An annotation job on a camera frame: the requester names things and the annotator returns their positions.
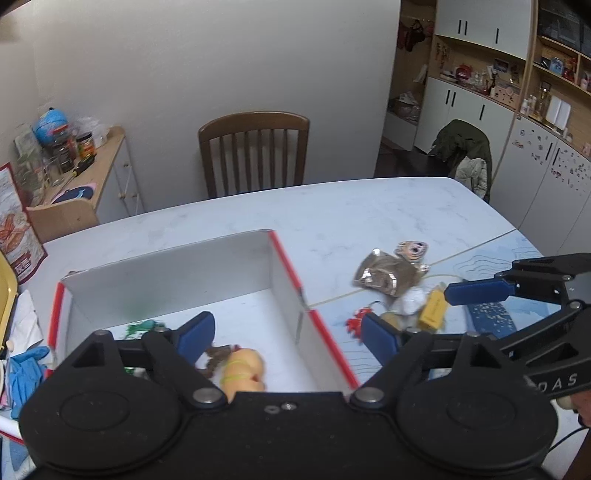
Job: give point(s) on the left gripper blue-padded own right finger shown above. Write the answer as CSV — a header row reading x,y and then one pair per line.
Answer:
x,y
401,355

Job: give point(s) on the left gripper blue-padded own left finger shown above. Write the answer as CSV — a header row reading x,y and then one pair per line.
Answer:
x,y
173,355

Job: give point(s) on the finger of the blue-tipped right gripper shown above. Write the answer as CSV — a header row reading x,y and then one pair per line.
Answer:
x,y
479,292

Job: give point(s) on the red crab keychain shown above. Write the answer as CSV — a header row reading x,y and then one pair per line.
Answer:
x,y
354,324

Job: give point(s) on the clear bag white contents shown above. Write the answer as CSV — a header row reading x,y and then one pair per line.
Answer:
x,y
409,306

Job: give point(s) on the yellow rectangular box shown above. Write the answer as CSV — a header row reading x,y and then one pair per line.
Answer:
x,y
432,317

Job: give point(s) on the cartoon face keychain charm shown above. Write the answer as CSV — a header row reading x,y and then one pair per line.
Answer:
x,y
414,252

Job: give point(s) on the silver foil snack bag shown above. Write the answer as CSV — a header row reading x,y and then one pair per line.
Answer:
x,y
389,274

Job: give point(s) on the person's right hand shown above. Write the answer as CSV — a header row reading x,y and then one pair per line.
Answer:
x,y
579,402

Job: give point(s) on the yellow plush toy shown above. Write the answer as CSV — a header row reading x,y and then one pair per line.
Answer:
x,y
243,372

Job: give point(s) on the white red-edged cardboard box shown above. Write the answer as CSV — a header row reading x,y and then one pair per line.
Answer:
x,y
245,280

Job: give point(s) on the dark green jacket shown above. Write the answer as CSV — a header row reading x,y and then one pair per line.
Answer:
x,y
462,152

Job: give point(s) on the blue rubber glove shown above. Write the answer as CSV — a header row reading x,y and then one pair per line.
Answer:
x,y
25,374

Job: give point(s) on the wooden side cabinet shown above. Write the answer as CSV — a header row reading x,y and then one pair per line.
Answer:
x,y
105,192

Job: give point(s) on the yellow tissue box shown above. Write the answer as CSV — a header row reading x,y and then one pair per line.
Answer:
x,y
8,295

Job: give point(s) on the red printed food bag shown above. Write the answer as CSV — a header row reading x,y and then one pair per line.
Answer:
x,y
20,244

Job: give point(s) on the orange-label jar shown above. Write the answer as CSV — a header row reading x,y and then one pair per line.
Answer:
x,y
86,146

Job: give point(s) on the dark glass jar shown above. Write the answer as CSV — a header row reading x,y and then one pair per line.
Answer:
x,y
63,148

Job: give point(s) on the brown wooden chair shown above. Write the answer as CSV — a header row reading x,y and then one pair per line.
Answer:
x,y
253,151

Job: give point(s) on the blue globe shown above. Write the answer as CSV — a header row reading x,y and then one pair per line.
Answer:
x,y
48,122

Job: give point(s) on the yellow-handled screwdriver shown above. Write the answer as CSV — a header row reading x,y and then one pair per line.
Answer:
x,y
83,165

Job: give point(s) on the white wall cabinet unit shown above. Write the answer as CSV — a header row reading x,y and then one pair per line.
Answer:
x,y
520,72

